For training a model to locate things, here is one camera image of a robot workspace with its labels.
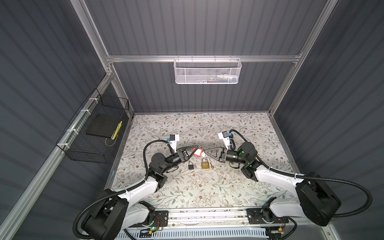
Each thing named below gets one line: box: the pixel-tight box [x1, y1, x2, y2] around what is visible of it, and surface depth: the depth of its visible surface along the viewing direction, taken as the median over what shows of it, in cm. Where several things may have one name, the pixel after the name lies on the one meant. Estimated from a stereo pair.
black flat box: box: [86, 113, 122, 139], surface depth 75 cm
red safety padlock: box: [193, 148, 204, 158], surface depth 71 cm
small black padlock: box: [188, 161, 194, 170], surface depth 93 cm
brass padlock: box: [201, 157, 210, 169], surface depth 93 cm
